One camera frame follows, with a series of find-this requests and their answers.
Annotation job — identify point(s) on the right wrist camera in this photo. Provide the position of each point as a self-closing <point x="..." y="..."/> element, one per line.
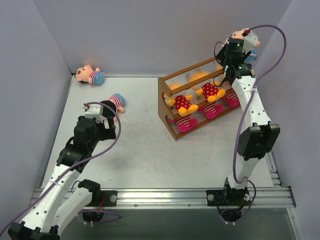
<point x="250" y="41"/>

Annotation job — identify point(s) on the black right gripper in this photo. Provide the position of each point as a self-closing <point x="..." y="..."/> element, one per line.
<point x="233" y="50"/>

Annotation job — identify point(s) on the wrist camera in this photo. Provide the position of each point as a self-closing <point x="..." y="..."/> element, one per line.
<point x="93" y="111"/>
<point x="250" y="41"/>

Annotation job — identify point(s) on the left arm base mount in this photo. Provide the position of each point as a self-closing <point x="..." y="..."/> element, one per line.
<point x="108" y="198"/>

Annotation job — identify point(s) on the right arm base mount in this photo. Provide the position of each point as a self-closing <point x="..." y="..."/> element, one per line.
<point x="228" y="196"/>

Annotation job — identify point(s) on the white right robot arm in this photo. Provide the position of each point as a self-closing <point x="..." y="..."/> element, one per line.
<point x="256" y="134"/>

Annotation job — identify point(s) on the yellow fox plush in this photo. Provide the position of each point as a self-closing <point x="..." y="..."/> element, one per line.
<point x="181" y="101"/>
<point x="208" y="90"/>

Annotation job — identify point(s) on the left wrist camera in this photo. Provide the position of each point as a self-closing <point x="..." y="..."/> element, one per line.
<point x="93" y="111"/>

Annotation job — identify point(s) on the black hair boy plush centre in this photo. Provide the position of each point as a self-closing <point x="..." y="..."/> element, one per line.
<point x="118" y="100"/>

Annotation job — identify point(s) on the white pink plush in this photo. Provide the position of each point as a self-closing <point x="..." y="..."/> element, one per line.
<point x="184" y="123"/>
<point x="211" y="110"/>
<point x="231" y="99"/>

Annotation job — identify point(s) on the aluminium table edge rail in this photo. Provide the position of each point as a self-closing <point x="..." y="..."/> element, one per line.
<point x="195" y="198"/>

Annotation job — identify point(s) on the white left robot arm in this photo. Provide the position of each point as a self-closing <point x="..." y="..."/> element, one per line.
<point x="47" y="217"/>

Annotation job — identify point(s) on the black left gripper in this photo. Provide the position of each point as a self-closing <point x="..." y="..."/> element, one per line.
<point x="109" y="128"/>

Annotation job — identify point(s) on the wooden toy shelf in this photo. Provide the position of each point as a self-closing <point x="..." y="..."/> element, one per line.
<point x="193" y="97"/>

